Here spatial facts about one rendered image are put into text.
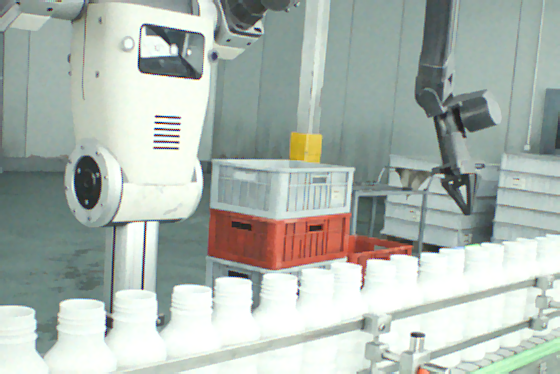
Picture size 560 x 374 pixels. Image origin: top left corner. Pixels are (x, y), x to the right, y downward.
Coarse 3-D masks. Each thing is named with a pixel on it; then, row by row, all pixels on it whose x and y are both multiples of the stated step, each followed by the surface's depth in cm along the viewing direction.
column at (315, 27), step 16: (320, 0) 1090; (320, 16) 1099; (304, 32) 1095; (320, 32) 1104; (304, 48) 1097; (320, 48) 1106; (304, 64) 1099; (320, 64) 1108; (304, 80) 1100; (320, 80) 1110; (304, 96) 1102; (320, 96) 1112; (304, 112) 1104; (304, 128) 1106
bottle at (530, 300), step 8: (520, 240) 128; (528, 240) 128; (528, 248) 125; (536, 248) 126; (528, 256) 125; (528, 264) 125; (536, 264) 126; (528, 272) 124; (536, 272) 125; (528, 288) 125; (528, 296) 125; (536, 296) 126; (528, 304) 125; (528, 312) 126; (528, 336) 126
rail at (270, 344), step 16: (496, 288) 112; (512, 288) 116; (432, 304) 99; (448, 304) 102; (352, 320) 86; (528, 320) 123; (288, 336) 78; (304, 336) 80; (320, 336) 82; (480, 336) 110; (496, 336) 114; (208, 352) 70; (224, 352) 71; (240, 352) 73; (256, 352) 75; (432, 352) 101; (448, 352) 104; (128, 368) 64; (144, 368) 64; (160, 368) 66; (176, 368) 67; (192, 368) 69; (384, 368) 93
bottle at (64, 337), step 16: (64, 304) 63; (80, 304) 64; (96, 304) 64; (64, 320) 61; (80, 320) 61; (96, 320) 62; (64, 336) 61; (80, 336) 61; (96, 336) 62; (48, 352) 63; (64, 352) 61; (80, 352) 61; (96, 352) 62; (112, 352) 64; (64, 368) 60; (80, 368) 61; (96, 368) 61; (112, 368) 63
